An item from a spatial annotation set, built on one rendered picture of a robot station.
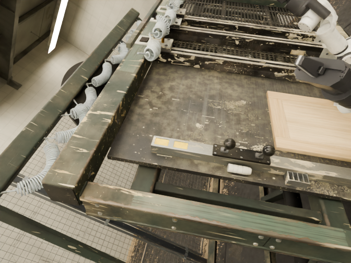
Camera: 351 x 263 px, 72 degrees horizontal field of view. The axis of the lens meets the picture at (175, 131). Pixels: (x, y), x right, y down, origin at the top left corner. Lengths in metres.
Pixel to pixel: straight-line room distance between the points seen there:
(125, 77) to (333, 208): 0.93
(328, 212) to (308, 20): 0.75
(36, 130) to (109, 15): 5.95
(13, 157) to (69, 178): 0.60
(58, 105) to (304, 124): 1.26
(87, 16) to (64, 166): 6.80
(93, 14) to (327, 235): 7.06
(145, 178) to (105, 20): 6.56
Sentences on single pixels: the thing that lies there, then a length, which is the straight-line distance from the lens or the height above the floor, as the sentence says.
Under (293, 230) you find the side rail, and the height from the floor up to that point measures 1.33.
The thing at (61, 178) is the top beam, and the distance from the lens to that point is 0.76.
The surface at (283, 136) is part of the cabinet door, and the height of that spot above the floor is 1.28.
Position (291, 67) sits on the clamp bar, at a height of 1.23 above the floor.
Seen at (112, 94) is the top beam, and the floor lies 1.92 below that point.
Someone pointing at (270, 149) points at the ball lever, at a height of 1.45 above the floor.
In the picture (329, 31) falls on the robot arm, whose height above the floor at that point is 1.31.
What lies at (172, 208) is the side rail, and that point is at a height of 1.62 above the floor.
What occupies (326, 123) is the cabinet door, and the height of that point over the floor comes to 1.11.
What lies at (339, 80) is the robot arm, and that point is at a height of 1.57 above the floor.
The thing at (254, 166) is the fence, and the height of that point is 1.39.
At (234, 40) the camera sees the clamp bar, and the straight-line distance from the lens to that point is 1.65.
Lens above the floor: 1.92
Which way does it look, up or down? 17 degrees down
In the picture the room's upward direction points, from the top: 59 degrees counter-clockwise
